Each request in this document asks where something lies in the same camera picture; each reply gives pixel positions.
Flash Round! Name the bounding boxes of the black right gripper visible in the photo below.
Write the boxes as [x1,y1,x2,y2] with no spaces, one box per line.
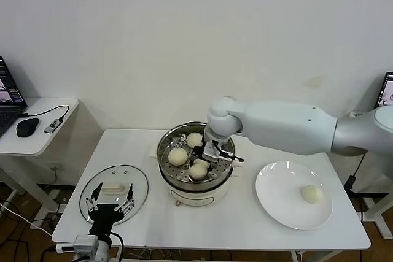
[190,144,222,174]

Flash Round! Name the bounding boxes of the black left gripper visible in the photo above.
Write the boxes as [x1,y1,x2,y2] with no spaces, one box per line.
[85,182,136,235]

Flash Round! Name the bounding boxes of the white steamed baozi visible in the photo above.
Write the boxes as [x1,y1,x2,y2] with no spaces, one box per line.
[300,184,324,204]
[186,132,205,149]
[187,159,209,182]
[168,147,189,166]

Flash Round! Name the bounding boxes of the glass lid cream handle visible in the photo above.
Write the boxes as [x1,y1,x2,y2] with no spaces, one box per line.
[79,164,150,226]

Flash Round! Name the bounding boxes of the perforated steel steamer basket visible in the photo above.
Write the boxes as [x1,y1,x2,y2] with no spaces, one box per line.
[157,122,237,193]

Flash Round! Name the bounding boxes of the cream electric cooking pot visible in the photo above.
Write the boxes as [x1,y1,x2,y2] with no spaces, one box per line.
[149,147,246,208]

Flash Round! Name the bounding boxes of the white round plate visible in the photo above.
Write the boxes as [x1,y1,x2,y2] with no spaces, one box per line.
[255,160,334,231]

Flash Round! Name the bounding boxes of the silver usb hub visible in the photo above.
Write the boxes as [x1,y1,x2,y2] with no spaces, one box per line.
[44,117,64,135]

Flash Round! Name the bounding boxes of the black computer mouse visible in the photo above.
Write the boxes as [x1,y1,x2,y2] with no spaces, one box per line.
[16,117,41,138]

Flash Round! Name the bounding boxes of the open black laptop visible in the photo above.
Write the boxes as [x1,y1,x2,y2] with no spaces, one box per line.
[0,56,29,139]
[376,72,393,110]

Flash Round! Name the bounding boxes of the black right camera cable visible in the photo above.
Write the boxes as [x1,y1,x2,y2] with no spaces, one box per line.
[219,150,246,164]

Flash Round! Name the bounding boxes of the left camera cable white plug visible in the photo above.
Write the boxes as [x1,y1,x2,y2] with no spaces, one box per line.
[41,243,77,262]

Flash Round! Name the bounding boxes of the black usb hub cable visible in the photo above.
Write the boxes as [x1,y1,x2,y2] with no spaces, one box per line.
[20,104,71,121]

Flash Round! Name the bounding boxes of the black power adapter cable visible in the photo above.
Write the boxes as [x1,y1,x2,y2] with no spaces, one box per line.
[343,153,368,192]

